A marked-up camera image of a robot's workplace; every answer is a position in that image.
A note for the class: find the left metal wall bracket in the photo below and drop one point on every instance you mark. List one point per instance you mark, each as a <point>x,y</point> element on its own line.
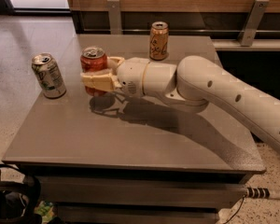
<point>114,15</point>

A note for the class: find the metal wall bracket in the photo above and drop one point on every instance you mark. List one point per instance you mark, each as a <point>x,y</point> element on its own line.
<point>114,15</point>
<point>254,17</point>

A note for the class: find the green packet on floor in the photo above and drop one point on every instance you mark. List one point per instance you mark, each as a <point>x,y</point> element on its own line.
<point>46,211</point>

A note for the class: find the right metal wall bracket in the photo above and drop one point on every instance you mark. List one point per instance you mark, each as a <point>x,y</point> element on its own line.
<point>254,17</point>

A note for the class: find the black and white power strip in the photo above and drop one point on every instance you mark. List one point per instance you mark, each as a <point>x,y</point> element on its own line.
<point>263,193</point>

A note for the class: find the red Coca-Cola can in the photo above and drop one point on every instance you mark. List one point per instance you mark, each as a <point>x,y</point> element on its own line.
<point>93,59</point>

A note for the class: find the orange LaCroix can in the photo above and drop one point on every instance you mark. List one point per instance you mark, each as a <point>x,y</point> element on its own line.
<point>159,33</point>

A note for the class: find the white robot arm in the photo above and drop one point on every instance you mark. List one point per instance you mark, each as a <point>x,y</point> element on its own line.
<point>190,86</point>

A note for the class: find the grey table drawer cabinet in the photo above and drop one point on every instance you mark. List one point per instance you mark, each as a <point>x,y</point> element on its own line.
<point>91,199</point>

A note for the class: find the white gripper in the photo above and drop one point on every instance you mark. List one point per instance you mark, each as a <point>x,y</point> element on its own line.
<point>131,76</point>

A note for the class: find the green and white 7up can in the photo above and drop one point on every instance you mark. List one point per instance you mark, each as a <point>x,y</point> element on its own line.
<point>48,75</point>

